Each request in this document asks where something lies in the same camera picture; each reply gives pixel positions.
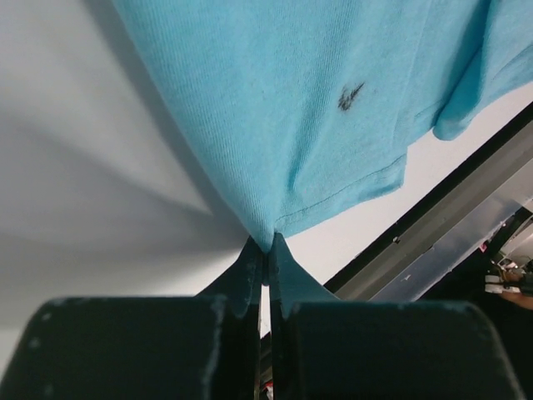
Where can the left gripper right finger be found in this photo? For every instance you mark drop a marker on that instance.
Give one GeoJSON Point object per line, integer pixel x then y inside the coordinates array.
{"type": "Point", "coordinates": [325, 348]}

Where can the aluminium front frame rail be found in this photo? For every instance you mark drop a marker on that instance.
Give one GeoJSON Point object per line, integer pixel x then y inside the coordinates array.
{"type": "Point", "coordinates": [410, 273]}

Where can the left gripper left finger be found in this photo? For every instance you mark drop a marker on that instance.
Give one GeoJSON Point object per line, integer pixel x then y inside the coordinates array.
{"type": "Point", "coordinates": [201, 347]}

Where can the light blue t shirt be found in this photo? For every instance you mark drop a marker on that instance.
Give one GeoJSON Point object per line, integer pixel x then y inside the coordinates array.
{"type": "Point", "coordinates": [299, 110]}

